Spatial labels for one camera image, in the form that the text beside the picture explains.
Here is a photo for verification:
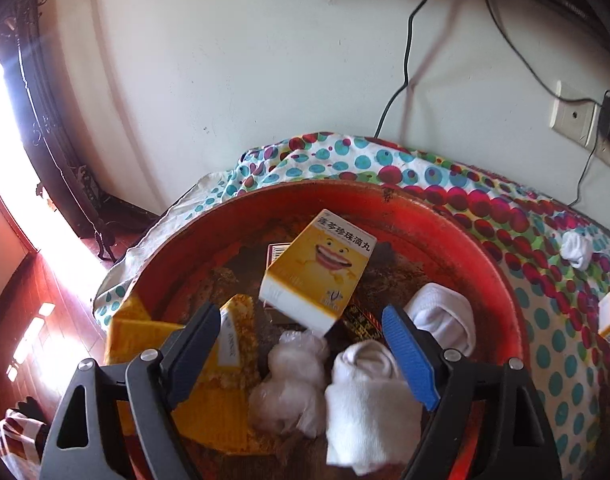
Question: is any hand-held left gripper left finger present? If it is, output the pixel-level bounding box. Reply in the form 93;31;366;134
39;301;222;480

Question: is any black adapter cable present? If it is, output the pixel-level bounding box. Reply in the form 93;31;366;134
480;0;606;106

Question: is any red round tray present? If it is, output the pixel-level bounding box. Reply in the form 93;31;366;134
99;180;530;480

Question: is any striped cloth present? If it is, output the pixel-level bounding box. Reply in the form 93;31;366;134
0;397;48;480

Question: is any polka dot tablecloth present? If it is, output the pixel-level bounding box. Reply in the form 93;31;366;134
92;132;610;480

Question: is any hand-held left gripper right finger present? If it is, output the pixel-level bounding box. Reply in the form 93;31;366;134
381;304;566;480

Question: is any white plastic bag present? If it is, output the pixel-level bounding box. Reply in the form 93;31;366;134
247;330;330;438

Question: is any yellow cartoon face box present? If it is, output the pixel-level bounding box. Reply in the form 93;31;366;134
259;208;378;338

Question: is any white wall socket plate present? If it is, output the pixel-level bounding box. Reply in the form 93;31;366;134
550;79;610;167

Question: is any black television cable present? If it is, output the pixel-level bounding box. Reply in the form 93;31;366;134
374;0;443;138

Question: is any black metal coat rack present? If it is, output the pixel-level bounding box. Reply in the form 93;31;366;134
0;0;118;263

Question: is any yellow paper packet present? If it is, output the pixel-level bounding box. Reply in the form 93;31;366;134
105;294;260;456

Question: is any red and white box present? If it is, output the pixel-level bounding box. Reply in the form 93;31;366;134
266;241;292;266

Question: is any thin grey cable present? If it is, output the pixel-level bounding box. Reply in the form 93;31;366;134
567;137;600;207

